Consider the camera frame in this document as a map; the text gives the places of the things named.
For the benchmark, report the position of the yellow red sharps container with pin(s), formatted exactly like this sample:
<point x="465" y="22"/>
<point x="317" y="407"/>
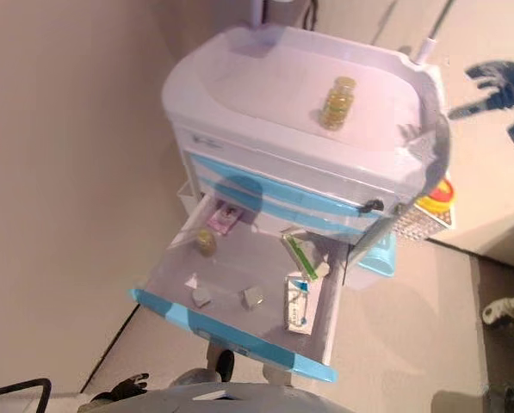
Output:
<point x="437" y="198"/>

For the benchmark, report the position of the blue fronted cart drawer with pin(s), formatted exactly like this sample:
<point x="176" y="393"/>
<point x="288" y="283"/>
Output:
<point x="248" y="262"/>

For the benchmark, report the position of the yellow capped medicine bottle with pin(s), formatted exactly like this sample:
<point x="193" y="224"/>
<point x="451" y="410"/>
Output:
<point x="338" y="103"/>
<point x="206" y="243"/>

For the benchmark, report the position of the green white medicine box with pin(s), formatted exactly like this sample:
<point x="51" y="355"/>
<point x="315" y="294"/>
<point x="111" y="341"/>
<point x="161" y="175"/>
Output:
<point x="301" y="254"/>

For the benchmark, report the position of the white side bin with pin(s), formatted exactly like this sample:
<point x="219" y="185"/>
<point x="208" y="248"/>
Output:
<point x="187" y="198"/>

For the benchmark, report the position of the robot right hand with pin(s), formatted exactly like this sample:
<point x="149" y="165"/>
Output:
<point x="510" y="90"/>

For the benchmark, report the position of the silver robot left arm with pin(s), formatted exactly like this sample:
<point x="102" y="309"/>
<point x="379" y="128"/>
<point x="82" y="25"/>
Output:
<point x="88" y="402"/>

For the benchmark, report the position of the pink white medicine box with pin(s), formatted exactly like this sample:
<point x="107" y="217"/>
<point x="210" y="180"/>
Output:
<point x="226" y="219"/>

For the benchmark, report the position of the silver robot left leg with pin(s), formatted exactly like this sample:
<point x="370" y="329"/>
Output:
<point x="222" y="365"/>

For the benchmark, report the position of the light blue side bin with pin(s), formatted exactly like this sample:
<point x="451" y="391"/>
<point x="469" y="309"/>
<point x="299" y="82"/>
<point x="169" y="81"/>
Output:
<point x="377" y="256"/>

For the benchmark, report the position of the blue white medicine box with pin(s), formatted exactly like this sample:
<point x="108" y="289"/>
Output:
<point x="299" y="307"/>

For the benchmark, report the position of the white bed frame with caster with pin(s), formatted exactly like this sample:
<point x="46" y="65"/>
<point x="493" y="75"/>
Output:
<point x="499" y="312"/>

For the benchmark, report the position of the small white cube box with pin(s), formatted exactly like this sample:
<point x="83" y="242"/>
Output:
<point x="252" y="297"/>

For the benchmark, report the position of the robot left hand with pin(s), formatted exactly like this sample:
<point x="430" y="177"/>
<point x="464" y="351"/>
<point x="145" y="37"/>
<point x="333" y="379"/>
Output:
<point x="129" y="387"/>

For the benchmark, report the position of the grey robot torso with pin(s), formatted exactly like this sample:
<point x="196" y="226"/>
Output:
<point x="261" y="398"/>

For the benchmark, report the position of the white blue medical cart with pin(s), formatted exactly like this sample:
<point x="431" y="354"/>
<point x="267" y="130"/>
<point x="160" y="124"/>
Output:
<point x="282" y="129"/>

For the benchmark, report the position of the white pole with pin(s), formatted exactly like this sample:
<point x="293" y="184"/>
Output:
<point x="433" y="32"/>

